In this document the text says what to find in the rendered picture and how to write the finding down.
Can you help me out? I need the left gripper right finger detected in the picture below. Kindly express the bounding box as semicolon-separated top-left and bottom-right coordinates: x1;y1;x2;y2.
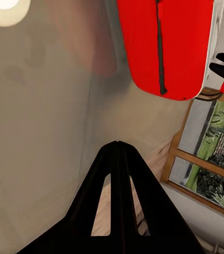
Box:
118;141;207;254

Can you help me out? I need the radio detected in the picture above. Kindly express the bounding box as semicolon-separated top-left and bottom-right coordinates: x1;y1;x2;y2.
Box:
117;0;224;102

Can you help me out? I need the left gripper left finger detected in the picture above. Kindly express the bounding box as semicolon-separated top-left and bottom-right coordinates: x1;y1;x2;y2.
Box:
46;141;126;254

